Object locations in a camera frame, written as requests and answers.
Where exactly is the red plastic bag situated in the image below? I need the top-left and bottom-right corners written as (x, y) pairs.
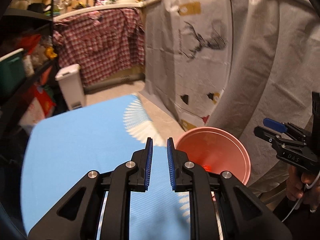
top-left (202, 165), bottom-right (212, 172)

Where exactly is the pink plastic trash basin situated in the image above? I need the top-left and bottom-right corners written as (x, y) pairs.
top-left (167, 127), bottom-right (251, 191)

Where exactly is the person's right hand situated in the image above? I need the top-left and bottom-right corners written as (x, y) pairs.
top-left (286, 166), bottom-right (319, 209)

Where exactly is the light blue tablecloth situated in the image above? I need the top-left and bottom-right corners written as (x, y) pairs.
top-left (21, 94), bottom-right (190, 239)

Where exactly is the grey deer print curtain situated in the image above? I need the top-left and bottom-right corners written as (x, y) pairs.
top-left (143, 0), bottom-right (319, 194)

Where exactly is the red white sack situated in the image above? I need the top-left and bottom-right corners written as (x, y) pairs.
top-left (18, 85), bottom-right (56, 135)

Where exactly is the white pedal bin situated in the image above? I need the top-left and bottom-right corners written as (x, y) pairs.
top-left (55, 64), bottom-right (86, 110)

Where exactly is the green storage box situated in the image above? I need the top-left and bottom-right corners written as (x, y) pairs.
top-left (0, 48), bottom-right (25, 94)

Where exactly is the black storage shelf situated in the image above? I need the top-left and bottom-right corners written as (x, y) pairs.
top-left (0, 7), bottom-right (68, 140)

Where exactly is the yellow toy figure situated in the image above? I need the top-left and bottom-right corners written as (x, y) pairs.
top-left (44, 47), bottom-right (57, 60)

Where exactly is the red plaid curtain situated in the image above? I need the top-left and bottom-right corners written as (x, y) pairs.
top-left (53, 8), bottom-right (145, 87)

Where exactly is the white cable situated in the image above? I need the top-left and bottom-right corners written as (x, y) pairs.
top-left (281, 169), bottom-right (320, 223)

